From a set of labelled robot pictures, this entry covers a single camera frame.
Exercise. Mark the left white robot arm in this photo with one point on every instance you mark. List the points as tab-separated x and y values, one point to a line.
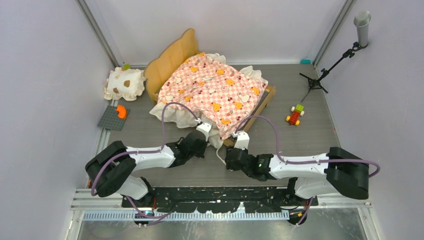
110	171

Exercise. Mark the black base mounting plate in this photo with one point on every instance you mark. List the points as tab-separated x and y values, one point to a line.
254	199

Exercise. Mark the teal small block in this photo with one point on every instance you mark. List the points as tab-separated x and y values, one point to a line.
305	61

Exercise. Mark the red toy block car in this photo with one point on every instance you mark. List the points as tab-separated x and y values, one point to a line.
296	112

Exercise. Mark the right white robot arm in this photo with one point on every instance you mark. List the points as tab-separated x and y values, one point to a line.
337	171

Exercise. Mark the grey building baseplate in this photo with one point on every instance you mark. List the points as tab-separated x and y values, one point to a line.
110	121

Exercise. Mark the pink checkered duck mattress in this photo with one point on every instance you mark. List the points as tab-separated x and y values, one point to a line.
205	87

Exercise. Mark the grey microphone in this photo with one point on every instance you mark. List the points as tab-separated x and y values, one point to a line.
361	22

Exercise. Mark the black microphone stand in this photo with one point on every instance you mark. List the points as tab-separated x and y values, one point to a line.
315	84

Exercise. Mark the white ruffled pillow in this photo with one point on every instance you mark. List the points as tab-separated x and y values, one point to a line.
127	84

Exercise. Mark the orange curved toy block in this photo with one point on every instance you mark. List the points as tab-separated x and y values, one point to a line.
121	112

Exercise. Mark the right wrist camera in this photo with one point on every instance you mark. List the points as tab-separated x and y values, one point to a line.
242	140

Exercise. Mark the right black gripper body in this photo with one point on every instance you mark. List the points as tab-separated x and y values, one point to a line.
231	167

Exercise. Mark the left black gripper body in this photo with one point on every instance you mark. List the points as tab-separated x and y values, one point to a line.
199	152

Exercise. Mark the wooden pet bed frame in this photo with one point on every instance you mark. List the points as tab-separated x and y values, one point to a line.
160	69

